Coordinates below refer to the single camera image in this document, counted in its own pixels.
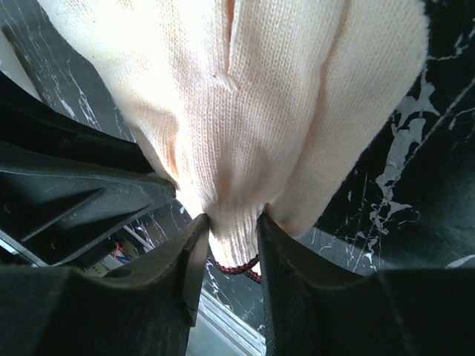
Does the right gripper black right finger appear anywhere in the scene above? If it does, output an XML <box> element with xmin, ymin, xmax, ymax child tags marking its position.
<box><xmin>258</xmin><ymin>216</ymin><xmax>474</xmax><ymax>355</ymax></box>

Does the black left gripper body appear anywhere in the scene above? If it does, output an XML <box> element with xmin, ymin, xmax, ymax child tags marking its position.
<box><xmin>1</xmin><ymin>76</ymin><xmax>175</xmax><ymax>267</ymax></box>

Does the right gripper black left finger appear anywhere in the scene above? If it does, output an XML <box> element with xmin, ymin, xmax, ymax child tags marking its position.
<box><xmin>1</xmin><ymin>214</ymin><xmax>209</xmax><ymax>355</ymax></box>

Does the cream glove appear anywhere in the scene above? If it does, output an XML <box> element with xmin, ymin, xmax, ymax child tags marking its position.
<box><xmin>40</xmin><ymin>1</ymin><xmax>428</xmax><ymax>272</ymax></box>

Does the aluminium front rail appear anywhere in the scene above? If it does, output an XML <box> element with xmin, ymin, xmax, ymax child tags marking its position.
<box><xmin>197</xmin><ymin>290</ymin><xmax>266</xmax><ymax>355</ymax></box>

